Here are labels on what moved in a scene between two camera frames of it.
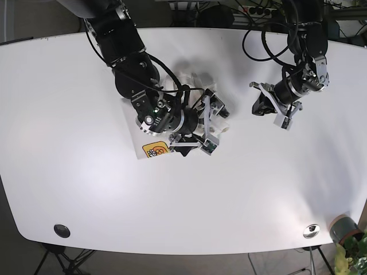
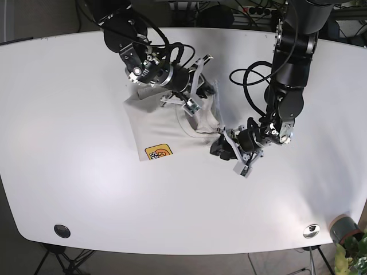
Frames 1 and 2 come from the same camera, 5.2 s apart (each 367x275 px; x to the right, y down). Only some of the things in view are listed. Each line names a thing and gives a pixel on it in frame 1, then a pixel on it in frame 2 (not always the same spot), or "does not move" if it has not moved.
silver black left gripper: x=157 y=113 -> x=141 y=64
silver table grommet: x=311 y=231 does not move
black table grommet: x=62 y=231 does not move
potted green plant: x=351 y=246 does not move
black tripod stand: x=69 y=266 does not move
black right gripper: x=306 y=75 -> x=258 y=136
